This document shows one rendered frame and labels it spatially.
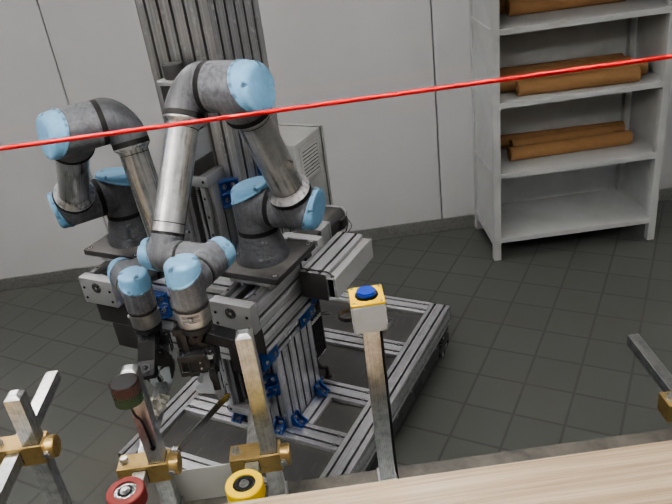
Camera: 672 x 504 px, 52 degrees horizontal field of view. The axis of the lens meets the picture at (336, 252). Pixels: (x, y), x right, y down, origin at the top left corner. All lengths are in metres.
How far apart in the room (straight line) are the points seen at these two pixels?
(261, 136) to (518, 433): 1.70
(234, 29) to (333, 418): 1.42
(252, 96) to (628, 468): 1.07
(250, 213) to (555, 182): 2.77
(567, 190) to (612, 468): 3.07
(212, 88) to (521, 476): 1.02
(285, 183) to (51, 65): 2.50
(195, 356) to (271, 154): 0.51
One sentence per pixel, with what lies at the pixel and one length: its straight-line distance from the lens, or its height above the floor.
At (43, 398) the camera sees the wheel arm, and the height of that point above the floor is 0.96.
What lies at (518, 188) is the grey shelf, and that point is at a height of 0.22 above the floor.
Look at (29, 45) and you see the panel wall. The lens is 4.08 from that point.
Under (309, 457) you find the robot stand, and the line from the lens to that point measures 2.52.
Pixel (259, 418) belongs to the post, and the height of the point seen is 0.96.
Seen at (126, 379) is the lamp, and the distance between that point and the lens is 1.49.
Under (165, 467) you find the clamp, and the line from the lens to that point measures 1.66.
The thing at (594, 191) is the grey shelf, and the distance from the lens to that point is 4.48.
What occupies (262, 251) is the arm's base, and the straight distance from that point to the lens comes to 1.93.
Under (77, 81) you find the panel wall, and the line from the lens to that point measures 4.06.
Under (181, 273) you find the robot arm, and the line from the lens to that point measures 1.43.
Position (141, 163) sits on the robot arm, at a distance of 1.84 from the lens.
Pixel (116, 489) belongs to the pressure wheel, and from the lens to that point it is 1.59.
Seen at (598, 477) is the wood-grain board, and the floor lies 0.90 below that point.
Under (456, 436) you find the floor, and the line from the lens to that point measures 2.84.
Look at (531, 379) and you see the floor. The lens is 3.12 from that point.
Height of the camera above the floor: 1.96
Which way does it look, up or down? 28 degrees down
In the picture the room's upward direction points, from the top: 8 degrees counter-clockwise
